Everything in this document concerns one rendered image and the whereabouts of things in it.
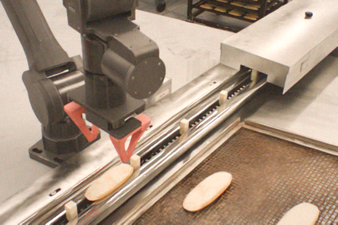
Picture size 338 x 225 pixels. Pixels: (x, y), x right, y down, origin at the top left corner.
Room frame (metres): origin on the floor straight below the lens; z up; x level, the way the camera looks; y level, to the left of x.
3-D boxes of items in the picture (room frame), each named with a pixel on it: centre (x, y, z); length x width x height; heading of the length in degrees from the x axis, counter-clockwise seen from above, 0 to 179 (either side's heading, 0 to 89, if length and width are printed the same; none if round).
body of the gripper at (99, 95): (0.50, 0.09, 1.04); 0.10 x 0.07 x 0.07; 52
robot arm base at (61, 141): (0.62, 0.20, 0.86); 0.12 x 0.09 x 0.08; 153
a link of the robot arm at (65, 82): (0.61, 0.18, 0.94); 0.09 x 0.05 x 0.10; 41
